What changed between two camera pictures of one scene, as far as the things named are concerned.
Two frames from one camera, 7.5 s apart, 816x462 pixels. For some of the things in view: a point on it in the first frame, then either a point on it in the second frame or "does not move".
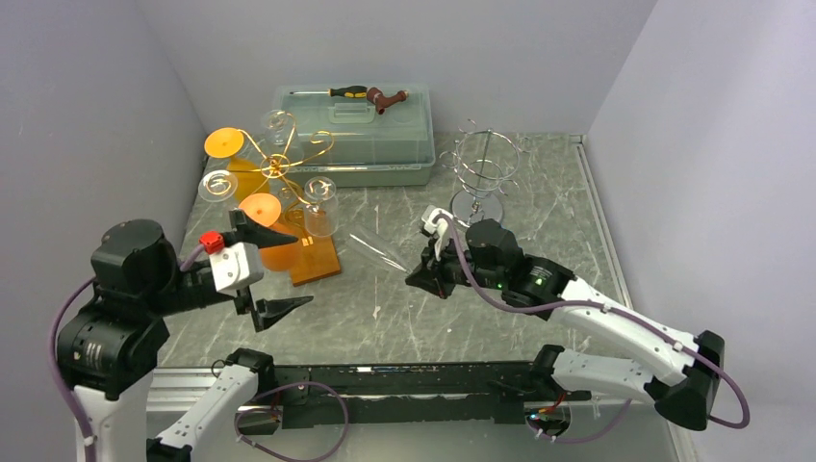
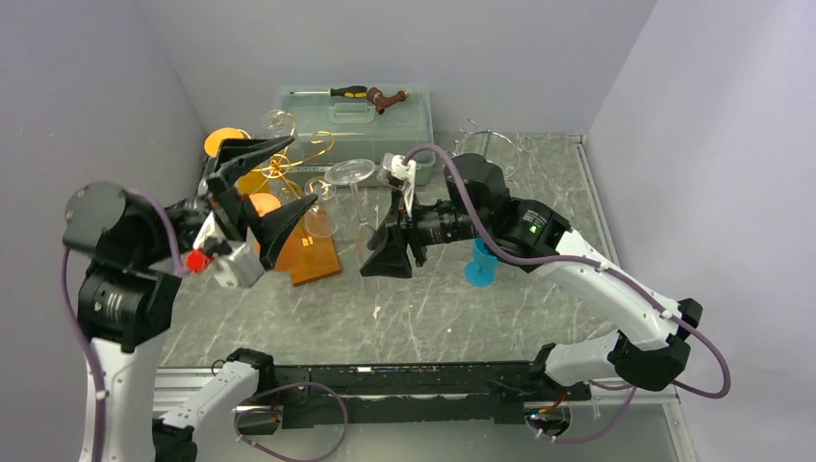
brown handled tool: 376,96 does not move
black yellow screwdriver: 351,92 does not move
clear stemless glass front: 321,214 does not move
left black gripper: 266,310 to 235,156
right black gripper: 425,277 to 392,256
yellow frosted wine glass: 251,175 does not move
